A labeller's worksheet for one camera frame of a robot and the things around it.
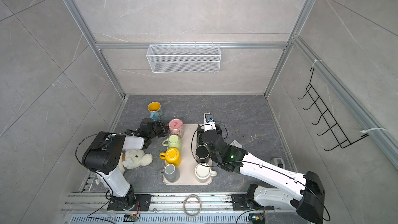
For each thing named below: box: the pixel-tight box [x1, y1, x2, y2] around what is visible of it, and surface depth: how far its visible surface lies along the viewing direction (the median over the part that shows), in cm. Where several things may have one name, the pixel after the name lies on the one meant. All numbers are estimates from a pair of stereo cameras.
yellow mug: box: [159, 147, 182, 167], surface depth 81 cm
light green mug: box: [162, 134, 183, 151], surface depth 87 cm
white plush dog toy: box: [118, 149, 153, 175], surface depth 84 cm
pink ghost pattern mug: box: [168, 118, 185, 139], surface depth 91 cm
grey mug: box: [160, 163, 181, 184], surface depth 76 cm
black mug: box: [194, 144, 210, 164], surface depth 81 cm
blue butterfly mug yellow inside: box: [147, 101, 164, 122], surface depth 101 cm
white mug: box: [194, 162, 218, 184], surface depth 78 cm
